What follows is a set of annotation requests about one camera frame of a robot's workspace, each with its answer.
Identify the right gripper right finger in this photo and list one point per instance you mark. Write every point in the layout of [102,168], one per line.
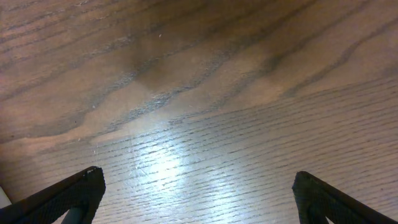
[319,202]

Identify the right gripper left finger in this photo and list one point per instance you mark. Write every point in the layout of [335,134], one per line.
[77,198]

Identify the white cardboard box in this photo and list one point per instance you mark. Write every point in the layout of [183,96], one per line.
[4,199]

